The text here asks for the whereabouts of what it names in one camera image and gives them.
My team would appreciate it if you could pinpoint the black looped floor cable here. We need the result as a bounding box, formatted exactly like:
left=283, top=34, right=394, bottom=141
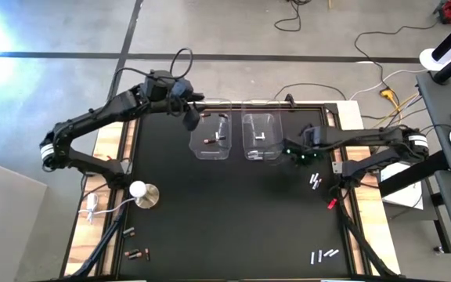
left=273, top=0, right=313, bottom=33

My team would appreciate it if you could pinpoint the clear plastic bin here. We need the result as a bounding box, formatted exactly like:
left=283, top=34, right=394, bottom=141
left=240, top=98, right=286, bottom=162
left=188, top=97, right=233, bottom=161

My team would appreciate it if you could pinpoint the white black tower fan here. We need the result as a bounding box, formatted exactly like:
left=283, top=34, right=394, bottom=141
left=419, top=17, right=451, bottom=72

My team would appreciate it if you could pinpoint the white floor cable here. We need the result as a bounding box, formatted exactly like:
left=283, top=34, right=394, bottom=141
left=349, top=68, right=428, bottom=101

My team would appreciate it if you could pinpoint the black arched floor cable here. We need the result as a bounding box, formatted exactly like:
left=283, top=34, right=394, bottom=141
left=273, top=81, right=347, bottom=102

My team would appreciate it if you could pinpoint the yellow extension cord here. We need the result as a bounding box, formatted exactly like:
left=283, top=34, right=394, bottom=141
left=366, top=88, right=422, bottom=142

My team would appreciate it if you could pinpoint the white globe brass lamp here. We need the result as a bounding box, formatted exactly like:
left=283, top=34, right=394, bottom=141
left=128, top=180, right=161, bottom=210

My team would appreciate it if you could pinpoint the white lamp cable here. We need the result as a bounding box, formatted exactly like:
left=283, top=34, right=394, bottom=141
left=78, top=197, right=136, bottom=225

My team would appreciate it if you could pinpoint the grey flat panel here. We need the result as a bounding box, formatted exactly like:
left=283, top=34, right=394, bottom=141
left=0, top=156, right=49, bottom=282

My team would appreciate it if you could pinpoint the long black floor cable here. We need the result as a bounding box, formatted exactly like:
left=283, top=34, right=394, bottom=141
left=353, top=21, right=442, bottom=92

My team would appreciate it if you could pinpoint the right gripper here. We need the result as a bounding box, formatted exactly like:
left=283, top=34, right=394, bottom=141
left=282, top=124, right=329, bottom=165

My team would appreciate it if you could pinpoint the black table mat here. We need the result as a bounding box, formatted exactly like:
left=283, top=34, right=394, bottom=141
left=117, top=105, right=352, bottom=278

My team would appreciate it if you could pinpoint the white flat box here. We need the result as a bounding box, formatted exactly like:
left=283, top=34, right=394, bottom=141
left=380, top=159, right=425, bottom=211

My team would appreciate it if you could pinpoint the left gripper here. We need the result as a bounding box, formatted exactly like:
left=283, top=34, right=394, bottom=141
left=168, top=78, right=207, bottom=132

